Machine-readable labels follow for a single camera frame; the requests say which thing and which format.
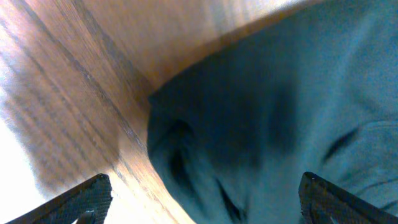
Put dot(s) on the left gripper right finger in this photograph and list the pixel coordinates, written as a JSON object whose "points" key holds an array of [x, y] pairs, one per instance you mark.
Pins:
{"points": [[325, 203]]}

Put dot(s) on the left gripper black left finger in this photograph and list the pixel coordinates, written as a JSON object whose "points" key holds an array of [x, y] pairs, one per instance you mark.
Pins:
{"points": [[87, 202]]}

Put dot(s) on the black pants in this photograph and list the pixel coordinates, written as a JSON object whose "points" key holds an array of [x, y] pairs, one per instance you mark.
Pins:
{"points": [[231, 136]]}

